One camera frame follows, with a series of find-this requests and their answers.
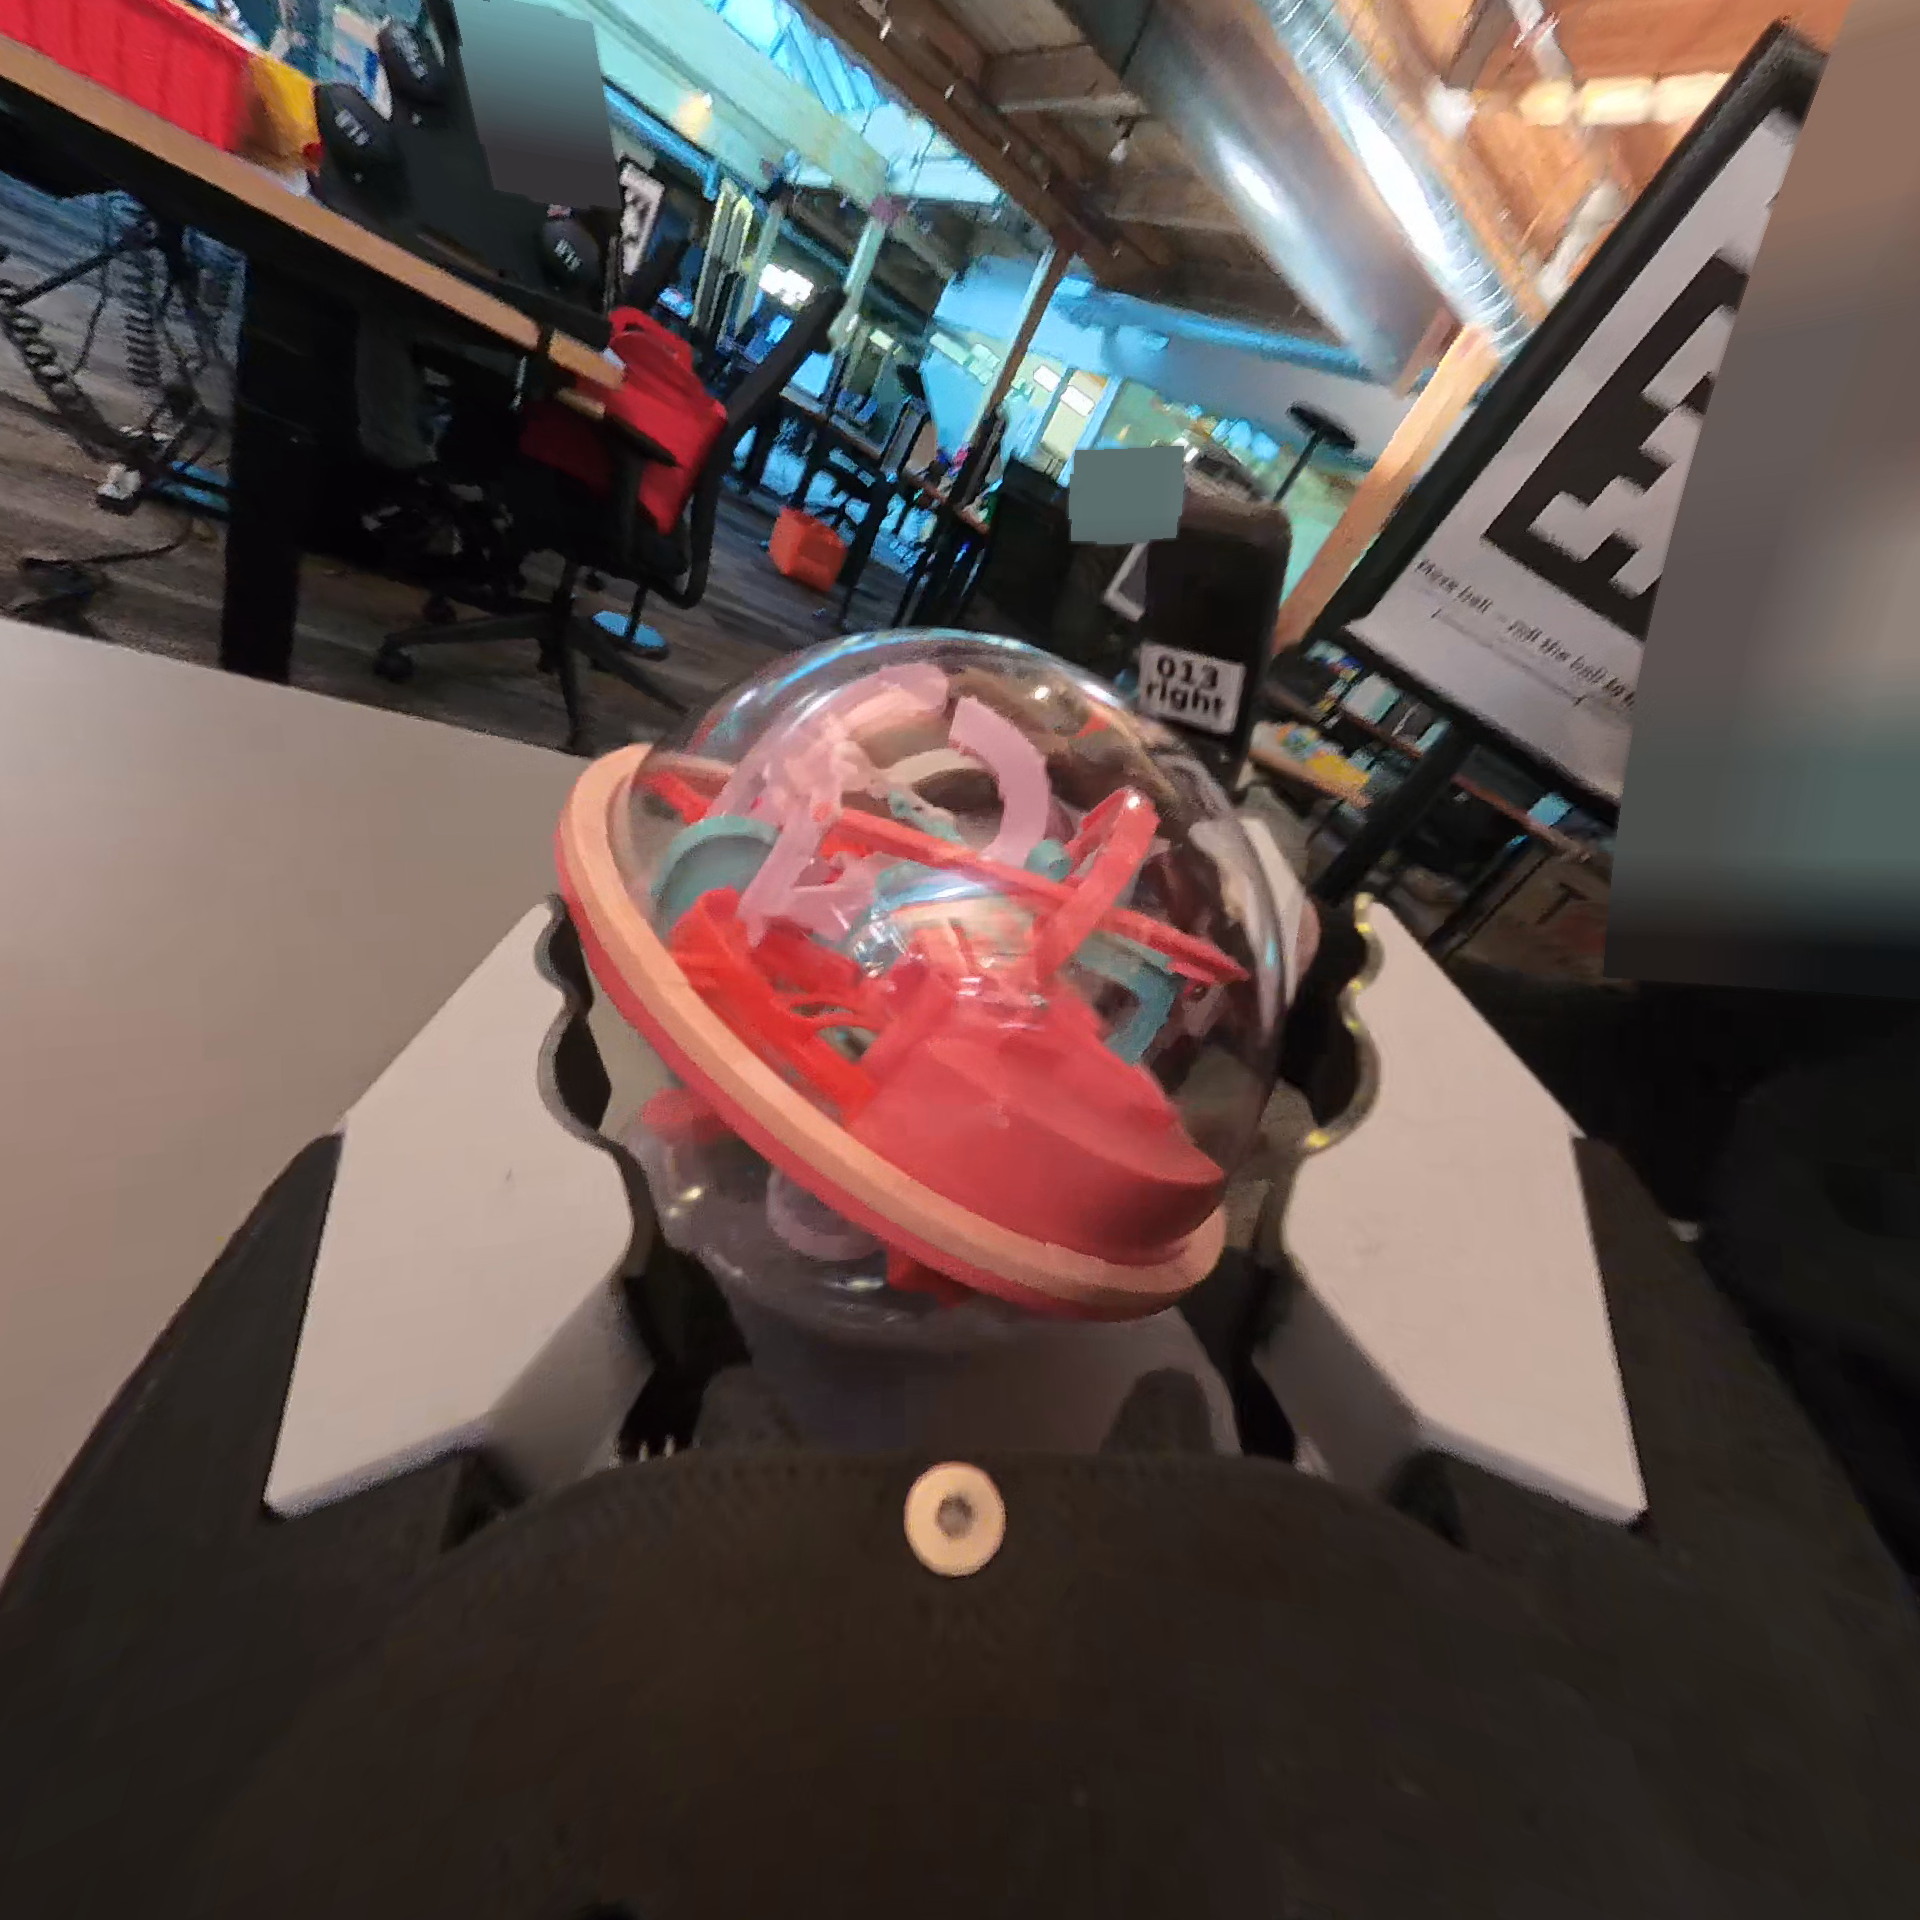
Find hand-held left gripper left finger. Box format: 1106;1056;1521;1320
263;896;669;1520

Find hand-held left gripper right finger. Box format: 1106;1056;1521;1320
1246;892;1653;1527

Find clear maze ball red tracks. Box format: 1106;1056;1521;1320
550;627;1326;1325

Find black framed marker sign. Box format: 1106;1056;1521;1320
1316;18;1834;804

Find black office chair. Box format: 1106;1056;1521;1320
368;287;848;753

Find black dumbbell rack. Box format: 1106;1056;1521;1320
306;0;633;301

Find wooden desk black legs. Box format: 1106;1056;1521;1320
0;32;633;684

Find red plastic bin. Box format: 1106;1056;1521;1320
52;0;255;154

